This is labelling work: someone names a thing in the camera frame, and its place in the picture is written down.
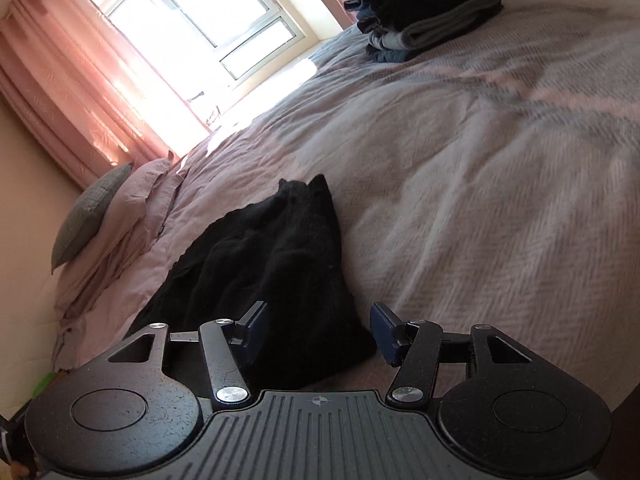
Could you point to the pink pillow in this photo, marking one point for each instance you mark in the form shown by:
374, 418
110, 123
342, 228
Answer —
135, 210

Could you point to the grey pillow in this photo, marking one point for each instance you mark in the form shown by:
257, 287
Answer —
87, 220

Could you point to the stack of folded clothes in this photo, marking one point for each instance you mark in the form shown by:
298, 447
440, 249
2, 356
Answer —
425, 10

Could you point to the bright window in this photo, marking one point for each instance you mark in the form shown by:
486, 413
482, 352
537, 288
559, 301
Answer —
210, 15

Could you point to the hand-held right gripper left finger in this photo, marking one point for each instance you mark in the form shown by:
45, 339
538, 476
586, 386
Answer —
257, 324

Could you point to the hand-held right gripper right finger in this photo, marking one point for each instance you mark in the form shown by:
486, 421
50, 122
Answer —
381, 327

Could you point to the pink curtain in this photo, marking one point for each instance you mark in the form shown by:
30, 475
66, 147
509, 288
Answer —
60, 85

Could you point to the pinkish grey bed blanket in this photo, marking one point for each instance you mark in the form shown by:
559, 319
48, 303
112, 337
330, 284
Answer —
475, 185

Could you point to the green object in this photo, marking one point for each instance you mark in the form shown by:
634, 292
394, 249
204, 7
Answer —
42, 385

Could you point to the black knit garment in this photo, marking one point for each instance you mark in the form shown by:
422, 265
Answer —
280, 260

